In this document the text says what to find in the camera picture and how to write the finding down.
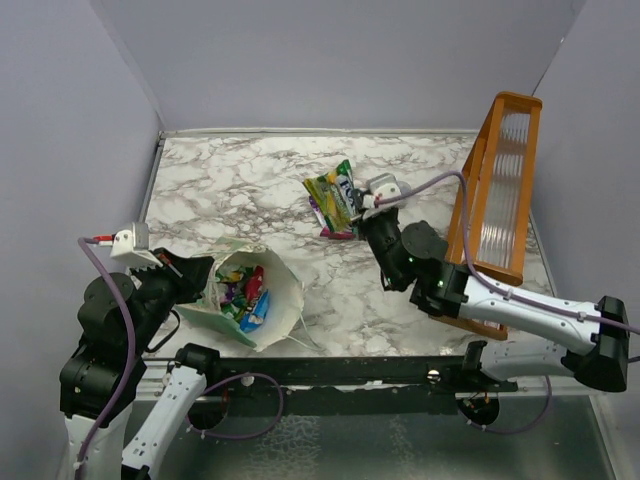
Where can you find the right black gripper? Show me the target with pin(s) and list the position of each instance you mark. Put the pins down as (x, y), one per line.
(357, 195)

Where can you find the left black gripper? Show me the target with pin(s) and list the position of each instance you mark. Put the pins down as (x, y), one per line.
(189, 272)

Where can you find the green yellow snack packet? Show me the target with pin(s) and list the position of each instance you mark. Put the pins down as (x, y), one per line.
(330, 191)

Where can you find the purple snack packet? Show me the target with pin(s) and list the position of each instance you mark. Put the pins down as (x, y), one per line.
(325, 231)

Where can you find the red snack packet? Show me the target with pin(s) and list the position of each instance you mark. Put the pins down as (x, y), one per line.
(254, 286)

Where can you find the green paper gift bag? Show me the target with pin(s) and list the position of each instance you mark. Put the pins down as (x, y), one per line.
(223, 301)

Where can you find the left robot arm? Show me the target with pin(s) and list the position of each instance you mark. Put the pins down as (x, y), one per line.
(120, 315)

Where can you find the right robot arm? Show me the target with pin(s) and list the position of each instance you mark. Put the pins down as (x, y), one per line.
(580, 339)

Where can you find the small clear plastic cup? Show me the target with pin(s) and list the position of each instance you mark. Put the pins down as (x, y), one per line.
(404, 187)

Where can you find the blue snack packet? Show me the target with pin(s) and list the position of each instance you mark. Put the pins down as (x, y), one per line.
(256, 315)

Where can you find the orange wooden rack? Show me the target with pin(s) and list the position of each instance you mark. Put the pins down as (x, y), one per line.
(499, 172)

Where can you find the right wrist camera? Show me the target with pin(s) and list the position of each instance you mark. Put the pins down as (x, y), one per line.
(383, 192)

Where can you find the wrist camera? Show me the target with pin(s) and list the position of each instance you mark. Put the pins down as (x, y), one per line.
(383, 192)
(130, 246)

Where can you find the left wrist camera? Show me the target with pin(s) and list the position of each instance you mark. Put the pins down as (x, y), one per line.
(130, 246)

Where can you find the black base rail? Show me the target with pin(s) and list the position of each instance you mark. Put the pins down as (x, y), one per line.
(328, 386)

